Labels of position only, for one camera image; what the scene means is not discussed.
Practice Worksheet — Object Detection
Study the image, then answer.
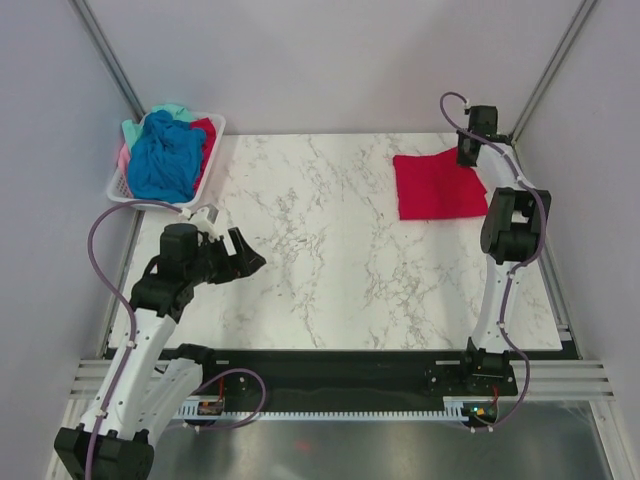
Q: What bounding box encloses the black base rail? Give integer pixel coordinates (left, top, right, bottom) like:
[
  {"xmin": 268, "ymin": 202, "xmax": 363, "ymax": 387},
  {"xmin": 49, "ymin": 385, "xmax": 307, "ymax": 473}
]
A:
[{"xmin": 164, "ymin": 349, "xmax": 516, "ymax": 415}]

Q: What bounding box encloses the left aluminium frame post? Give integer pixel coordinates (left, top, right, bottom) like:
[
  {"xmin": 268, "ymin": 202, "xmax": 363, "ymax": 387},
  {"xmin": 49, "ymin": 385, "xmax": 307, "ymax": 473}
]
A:
[{"xmin": 68, "ymin": 0, "xmax": 145, "ymax": 120}]

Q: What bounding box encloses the red t shirt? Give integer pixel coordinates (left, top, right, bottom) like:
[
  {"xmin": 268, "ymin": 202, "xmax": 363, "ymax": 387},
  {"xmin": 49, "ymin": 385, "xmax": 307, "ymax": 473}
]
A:
[
  {"xmin": 190, "ymin": 117, "xmax": 217, "ymax": 163},
  {"xmin": 392, "ymin": 148, "xmax": 488, "ymax": 221}
]

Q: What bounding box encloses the white plastic laundry basket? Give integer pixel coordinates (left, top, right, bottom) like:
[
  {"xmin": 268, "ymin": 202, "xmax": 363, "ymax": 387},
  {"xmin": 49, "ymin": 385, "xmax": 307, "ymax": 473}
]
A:
[{"xmin": 106, "ymin": 112, "xmax": 226, "ymax": 208}]

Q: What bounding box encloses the right aluminium frame post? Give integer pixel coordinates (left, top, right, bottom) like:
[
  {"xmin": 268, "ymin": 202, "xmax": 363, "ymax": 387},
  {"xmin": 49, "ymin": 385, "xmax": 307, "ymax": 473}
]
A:
[{"xmin": 510, "ymin": 0, "xmax": 599, "ymax": 144}]

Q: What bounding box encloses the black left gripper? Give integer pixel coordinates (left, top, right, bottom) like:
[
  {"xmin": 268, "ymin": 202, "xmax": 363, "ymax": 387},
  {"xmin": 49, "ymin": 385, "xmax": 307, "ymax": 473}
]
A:
[{"xmin": 185, "ymin": 227, "xmax": 264, "ymax": 286}]

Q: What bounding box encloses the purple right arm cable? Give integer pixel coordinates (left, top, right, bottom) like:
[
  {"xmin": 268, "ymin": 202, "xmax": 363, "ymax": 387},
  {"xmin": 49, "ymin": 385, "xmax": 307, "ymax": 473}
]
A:
[{"xmin": 438, "ymin": 92, "xmax": 546, "ymax": 401}]

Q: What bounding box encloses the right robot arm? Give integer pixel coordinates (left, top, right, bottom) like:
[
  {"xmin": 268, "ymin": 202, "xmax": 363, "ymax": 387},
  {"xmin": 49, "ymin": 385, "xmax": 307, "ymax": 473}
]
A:
[{"xmin": 457, "ymin": 105, "xmax": 551, "ymax": 394}]

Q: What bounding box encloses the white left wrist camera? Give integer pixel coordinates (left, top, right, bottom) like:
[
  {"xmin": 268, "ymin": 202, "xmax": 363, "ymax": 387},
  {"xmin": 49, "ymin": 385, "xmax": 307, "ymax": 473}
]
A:
[{"xmin": 188, "ymin": 204, "xmax": 219, "ymax": 241}]

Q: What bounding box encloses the aluminium frame post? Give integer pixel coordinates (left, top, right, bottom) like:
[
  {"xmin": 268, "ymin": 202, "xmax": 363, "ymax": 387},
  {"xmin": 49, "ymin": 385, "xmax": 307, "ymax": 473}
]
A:
[
  {"xmin": 510, "ymin": 0, "xmax": 599, "ymax": 144},
  {"xmin": 68, "ymin": 0, "xmax": 145, "ymax": 120}
]

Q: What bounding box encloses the blue t shirt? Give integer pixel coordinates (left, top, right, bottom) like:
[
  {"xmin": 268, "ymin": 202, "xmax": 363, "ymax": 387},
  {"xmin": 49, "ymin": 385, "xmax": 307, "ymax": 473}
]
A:
[{"xmin": 127, "ymin": 110, "xmax": 205, "ymax": 204}]

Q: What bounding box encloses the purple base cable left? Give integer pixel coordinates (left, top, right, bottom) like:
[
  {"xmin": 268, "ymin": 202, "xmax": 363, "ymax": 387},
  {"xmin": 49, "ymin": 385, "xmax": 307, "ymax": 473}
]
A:
[{"xmin": 182, "ymin": 367, "xmax": 269, "ymax": 434}]

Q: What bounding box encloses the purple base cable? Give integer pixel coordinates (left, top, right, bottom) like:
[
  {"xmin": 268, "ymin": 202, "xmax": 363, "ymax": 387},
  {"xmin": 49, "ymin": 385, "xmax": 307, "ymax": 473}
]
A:
[
  {"xmin": 182, "ymin": 367, "xmax": 269, "ymax": 434},
  {"xmin": 457, "ymin": 387, "xmax": 531, "ymax": 434}
]

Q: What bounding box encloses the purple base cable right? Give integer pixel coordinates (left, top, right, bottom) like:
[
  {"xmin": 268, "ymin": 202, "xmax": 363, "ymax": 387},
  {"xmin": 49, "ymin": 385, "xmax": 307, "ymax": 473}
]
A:
[{"xmin": 457, "ymin": 387, "xmax": 531, "ymax": 434}]

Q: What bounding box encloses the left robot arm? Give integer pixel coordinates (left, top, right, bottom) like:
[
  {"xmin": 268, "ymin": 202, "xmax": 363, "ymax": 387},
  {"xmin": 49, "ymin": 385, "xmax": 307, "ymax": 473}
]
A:
[{"xmin": 54, "ymin": 223, "xmax": 266, "ymax": 479}]

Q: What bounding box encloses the teal t shirt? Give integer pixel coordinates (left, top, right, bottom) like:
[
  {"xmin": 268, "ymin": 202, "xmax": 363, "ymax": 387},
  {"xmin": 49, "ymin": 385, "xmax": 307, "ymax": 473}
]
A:
[{"xmin": 121, "ymin": 102, "xmax": 194, "ymax": 149}]

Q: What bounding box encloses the pink t shirt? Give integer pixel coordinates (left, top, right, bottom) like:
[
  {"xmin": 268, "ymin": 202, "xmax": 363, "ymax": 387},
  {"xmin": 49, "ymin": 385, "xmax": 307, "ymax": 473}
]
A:
[{"xmin": 117, "ymin": 143, "xmax": 131, "ymax": 176}]

